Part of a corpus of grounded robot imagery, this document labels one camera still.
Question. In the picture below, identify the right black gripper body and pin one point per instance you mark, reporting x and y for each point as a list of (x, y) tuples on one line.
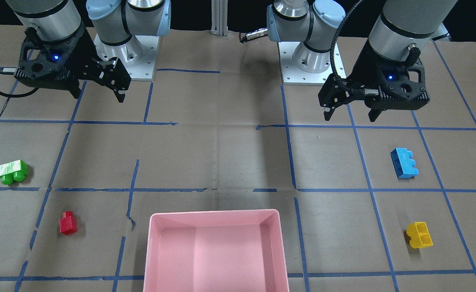
[(84, 52)]

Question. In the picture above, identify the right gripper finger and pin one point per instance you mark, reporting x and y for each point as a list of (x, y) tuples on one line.
[(120, 95)]

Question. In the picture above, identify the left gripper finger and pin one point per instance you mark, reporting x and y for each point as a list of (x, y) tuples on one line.
[(327, 113)]

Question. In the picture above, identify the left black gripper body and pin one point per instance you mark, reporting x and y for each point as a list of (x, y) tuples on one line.
[(363, 69)]

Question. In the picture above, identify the blue toy block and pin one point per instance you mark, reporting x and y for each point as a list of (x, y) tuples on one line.
[(404, 164)]

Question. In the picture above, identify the green toy block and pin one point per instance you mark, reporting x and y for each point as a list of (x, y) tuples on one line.
[(15, 171)]

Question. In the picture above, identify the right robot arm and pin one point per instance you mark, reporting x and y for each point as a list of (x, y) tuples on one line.
[(115, 21)]

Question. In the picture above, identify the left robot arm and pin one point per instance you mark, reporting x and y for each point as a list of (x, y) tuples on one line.
[(318, 26)]

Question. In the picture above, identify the pink plastic box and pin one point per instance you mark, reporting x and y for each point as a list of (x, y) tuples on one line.
[(216, 251)]

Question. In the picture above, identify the red toy block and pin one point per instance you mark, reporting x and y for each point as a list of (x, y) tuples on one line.
[(68, 223)]

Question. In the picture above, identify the yellow toy block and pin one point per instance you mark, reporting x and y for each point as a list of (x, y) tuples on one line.
[(419, 235)]

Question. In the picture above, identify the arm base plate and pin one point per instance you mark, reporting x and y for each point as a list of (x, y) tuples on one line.
[(138, 55), (315, 69)]

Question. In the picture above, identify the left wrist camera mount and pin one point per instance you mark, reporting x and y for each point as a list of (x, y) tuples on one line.
[(400, 84)]

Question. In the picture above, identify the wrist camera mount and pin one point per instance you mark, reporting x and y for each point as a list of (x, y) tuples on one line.
[(400, 84), (58, 65)]

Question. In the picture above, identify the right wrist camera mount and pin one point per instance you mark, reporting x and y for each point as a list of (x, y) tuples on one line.
[(58, 65)]

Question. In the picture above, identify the silver cable connector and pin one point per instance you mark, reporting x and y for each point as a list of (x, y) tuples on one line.
[(250, 36)]

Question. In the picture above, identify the aluminium frame post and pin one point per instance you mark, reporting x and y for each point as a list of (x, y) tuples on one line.
[(219, 18)]

